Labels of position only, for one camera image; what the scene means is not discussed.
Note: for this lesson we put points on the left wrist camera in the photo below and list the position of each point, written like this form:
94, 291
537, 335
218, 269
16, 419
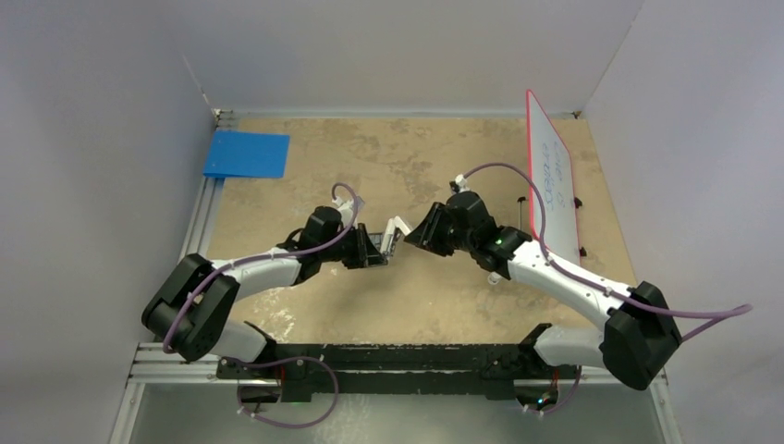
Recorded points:
355, 205

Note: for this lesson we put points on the whiteboard metal stand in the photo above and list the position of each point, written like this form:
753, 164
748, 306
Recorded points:
521, 222

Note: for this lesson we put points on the blue plastic board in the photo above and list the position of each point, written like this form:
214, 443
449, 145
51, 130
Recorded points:
249, 155

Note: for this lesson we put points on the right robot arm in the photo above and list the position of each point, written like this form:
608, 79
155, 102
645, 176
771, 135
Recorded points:
632, 335

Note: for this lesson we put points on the red framed whiteboard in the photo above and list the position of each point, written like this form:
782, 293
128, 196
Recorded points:
550, 169

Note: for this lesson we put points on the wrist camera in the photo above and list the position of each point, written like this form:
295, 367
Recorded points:
459, 184
355, 205

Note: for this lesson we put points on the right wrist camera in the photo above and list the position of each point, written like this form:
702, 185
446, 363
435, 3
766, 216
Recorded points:
459, 184

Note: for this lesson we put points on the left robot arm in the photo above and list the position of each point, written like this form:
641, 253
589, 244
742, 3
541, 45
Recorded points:
190, 311

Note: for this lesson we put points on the small white staple remover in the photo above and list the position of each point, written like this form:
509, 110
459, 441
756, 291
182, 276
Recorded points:
494, 279

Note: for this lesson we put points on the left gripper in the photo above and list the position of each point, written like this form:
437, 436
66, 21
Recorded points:
364, 254

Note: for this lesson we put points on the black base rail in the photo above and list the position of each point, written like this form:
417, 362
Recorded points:
495, 371

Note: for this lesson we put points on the white stapler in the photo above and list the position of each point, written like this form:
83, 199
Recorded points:
396, 228

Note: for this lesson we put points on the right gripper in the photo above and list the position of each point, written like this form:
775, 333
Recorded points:
427, 236

